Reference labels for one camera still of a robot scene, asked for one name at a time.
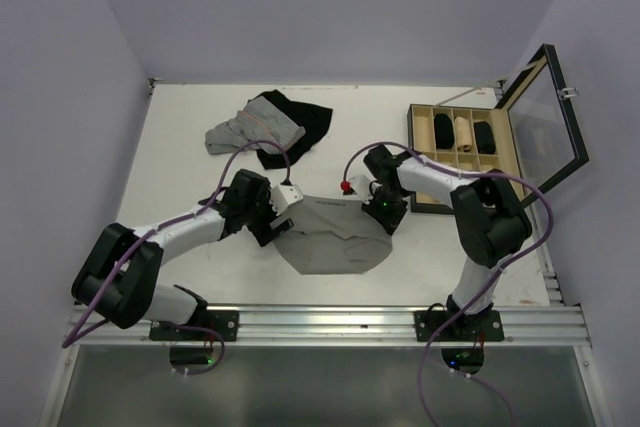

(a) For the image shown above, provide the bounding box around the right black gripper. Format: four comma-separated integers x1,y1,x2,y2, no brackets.
362,185,408,233

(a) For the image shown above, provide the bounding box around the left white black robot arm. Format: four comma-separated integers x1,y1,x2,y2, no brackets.
71,169,303,340

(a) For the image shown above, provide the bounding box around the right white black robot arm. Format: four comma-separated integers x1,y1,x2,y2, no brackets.
342,146,532,340

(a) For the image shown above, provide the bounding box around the black rolled underwear left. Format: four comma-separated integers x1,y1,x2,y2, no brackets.
434,113,455,150

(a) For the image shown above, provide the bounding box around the black rolled underwear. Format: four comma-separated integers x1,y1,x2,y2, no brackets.
434,113,455,150
474,121,496,155

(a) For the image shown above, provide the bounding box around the striped grey underwear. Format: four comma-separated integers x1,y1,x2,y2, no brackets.
204,96,306,155

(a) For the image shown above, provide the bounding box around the beige rolled underwear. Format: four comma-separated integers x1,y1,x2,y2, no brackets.
454,116,473,152

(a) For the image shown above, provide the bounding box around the black rolled underwear right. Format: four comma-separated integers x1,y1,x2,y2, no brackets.
474,121,496,155

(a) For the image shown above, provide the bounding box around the wooden compartment box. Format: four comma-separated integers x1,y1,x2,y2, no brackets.
407,103,528,215

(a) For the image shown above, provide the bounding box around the glass box lid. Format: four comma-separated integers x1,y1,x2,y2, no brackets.
491,44,589,193

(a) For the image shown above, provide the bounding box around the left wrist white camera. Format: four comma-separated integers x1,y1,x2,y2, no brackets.
270,184,304,215

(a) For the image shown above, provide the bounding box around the wrist white camera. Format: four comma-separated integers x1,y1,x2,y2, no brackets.
270,184,304,215
340,175,372,201

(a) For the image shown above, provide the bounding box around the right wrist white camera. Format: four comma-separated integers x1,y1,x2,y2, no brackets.
340,175,372,201

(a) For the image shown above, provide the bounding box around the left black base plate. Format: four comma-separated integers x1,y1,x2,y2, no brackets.
149,309,240,342

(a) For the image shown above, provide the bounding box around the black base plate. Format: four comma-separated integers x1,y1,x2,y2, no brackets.
149,309,240,342
413,307,505,343

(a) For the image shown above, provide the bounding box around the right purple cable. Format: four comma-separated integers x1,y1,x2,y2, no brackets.
342,141,556,427

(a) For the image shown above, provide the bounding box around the purple cable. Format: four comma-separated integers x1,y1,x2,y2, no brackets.
60,141,294,350
342,141,556,427

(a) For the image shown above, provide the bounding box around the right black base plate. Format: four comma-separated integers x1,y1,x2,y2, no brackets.
413,307,505,343

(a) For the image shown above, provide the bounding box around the aluminium mounting rail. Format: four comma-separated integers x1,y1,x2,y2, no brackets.
62,302,594,348

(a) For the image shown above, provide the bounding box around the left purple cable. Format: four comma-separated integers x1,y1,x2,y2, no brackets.
60,141,294,350

